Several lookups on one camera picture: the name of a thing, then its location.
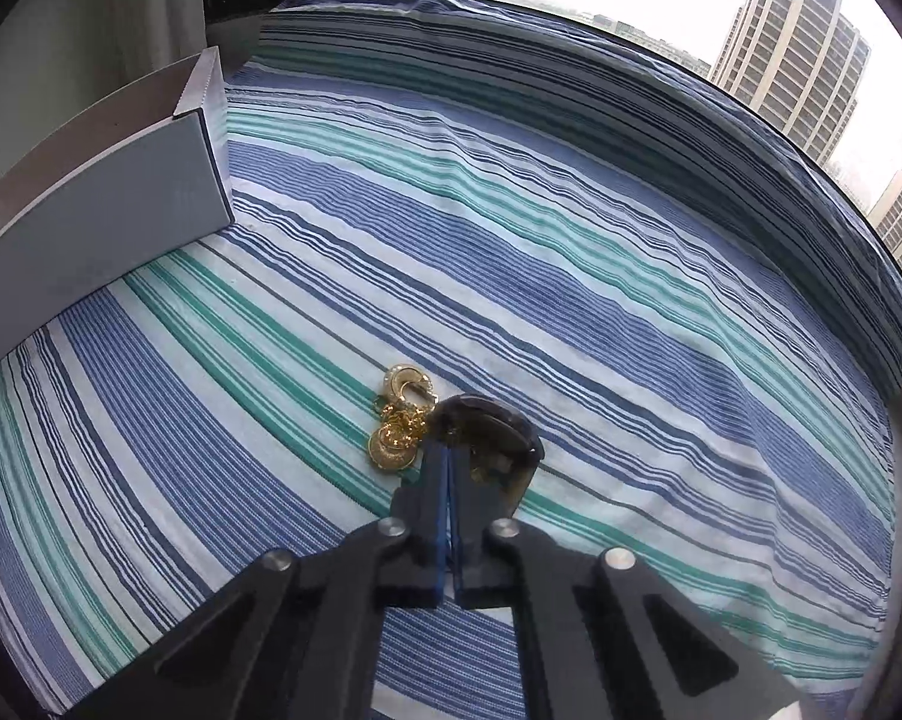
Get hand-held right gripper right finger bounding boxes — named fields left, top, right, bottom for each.
left=451, top=444, right=797, bottom=720

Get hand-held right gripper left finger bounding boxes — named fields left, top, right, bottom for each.
left=71, top=442, right=452, bottom=720

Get black hair clip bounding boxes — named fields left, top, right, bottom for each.
left=427, top=394, right=547, bottom=518

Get white cardboard box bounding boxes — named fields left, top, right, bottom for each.
left=0, top=45, right=236, bottom=383

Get gold jewellery earrings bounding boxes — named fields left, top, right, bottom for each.
left=367, top=401, right=429, bottom=471

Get gold hoop earring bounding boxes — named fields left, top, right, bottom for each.
left=379, top=362, right=438, bottom=410

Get blue green striped bed sheet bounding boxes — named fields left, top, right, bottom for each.
left=0, top=0, right=902, bottom=720

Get slim twin tower building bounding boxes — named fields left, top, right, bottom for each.
left=709, top=0, right=872, bottom=166

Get white curtain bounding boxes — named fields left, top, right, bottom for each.
left=83, top=0, right=208, bottom=83

